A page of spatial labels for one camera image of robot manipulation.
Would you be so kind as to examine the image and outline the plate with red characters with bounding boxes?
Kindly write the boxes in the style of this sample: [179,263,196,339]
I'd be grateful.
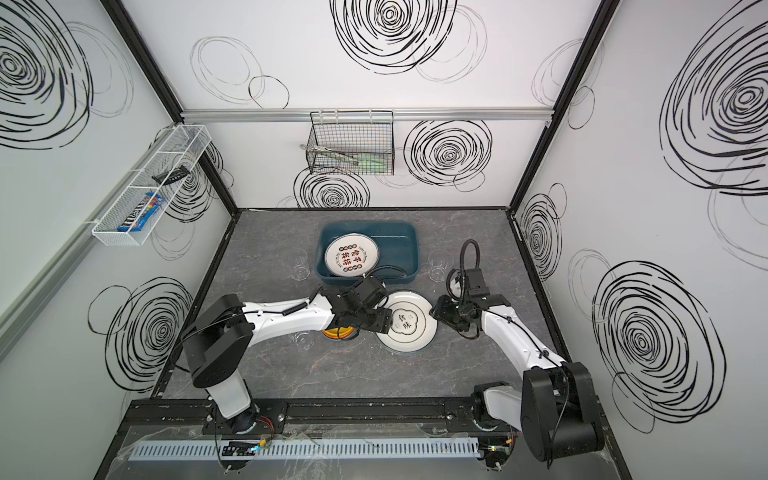
[323,233,380,278]

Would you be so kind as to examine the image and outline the white plate green flower outline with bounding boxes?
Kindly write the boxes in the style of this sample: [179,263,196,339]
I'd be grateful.
[377,291,438,353]

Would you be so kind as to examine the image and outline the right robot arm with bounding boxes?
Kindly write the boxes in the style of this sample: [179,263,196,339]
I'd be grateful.
[430,268,605,464]

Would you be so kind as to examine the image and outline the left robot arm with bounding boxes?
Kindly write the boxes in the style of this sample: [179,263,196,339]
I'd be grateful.
[181,276,393,435]

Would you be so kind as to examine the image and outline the teal plastic bin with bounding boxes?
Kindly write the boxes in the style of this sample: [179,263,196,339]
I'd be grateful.
[315,221,420,285]

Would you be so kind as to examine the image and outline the orange bowl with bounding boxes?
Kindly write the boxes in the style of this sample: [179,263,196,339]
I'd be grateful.
[322,327,358,341]

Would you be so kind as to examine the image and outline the clear glass right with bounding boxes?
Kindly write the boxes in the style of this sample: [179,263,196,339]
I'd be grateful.
[428,249,454,283]

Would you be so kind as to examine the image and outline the clear glass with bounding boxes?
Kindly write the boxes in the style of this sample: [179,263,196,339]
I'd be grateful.
[289,255,311,281]
[293,331,315,351]
[428,249,454,283]

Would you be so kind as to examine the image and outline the clear glass front left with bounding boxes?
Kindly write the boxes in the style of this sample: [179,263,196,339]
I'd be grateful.
[293,331,315,351]

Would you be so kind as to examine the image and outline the clear glass back left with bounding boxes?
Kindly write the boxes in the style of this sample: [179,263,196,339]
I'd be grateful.
[289,255,311,281]

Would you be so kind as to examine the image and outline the green item in basket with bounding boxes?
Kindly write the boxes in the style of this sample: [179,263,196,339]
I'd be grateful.
[356,153,392,174]

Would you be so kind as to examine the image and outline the metal tongs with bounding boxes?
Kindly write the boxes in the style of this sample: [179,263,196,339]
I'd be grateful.
[299,144,359,166]

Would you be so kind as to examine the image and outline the blue candy packet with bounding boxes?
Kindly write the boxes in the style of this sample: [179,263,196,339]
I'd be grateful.
[117,193,165,232]

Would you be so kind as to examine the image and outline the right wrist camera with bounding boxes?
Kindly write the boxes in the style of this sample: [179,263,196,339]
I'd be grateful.
[448,279,462,300]

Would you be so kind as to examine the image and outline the black wire basket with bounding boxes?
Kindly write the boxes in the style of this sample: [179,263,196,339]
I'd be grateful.
[304,109,395,176]

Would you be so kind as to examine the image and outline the white slotted cable duct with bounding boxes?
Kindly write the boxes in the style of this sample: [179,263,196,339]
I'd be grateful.
[128,437,481,461]

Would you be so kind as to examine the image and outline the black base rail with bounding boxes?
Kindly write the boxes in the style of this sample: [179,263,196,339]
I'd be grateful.
[120,396,508,436]

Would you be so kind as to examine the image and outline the white wire shelf basket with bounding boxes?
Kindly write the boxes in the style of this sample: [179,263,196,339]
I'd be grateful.
[91,124,211,247]

